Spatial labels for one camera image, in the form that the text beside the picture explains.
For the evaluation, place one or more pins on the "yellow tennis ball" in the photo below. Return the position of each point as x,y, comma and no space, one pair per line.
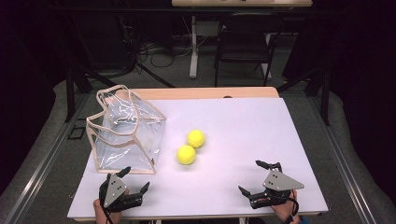
196,138
186,154

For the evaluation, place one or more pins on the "transparent bag with beige trim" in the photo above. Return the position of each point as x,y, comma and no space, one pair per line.
124,149

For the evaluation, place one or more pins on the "beige desk with white legs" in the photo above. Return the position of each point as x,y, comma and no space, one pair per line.
194,46

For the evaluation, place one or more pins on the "black chair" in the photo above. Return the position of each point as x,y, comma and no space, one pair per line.
246,46

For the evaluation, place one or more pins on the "person's right hand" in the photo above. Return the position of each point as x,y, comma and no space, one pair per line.
288,211

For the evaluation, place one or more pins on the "aluminium rail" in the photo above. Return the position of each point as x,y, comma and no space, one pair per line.
345,174
40,168

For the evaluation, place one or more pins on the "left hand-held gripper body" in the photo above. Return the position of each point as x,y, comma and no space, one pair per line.
115,189

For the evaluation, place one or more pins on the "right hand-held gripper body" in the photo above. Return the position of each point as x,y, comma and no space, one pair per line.
278,183

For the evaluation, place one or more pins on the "black metal stand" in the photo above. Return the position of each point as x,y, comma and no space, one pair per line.
325,96
70,93

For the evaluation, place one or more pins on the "person's left hand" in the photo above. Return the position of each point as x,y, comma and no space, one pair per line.
101,214

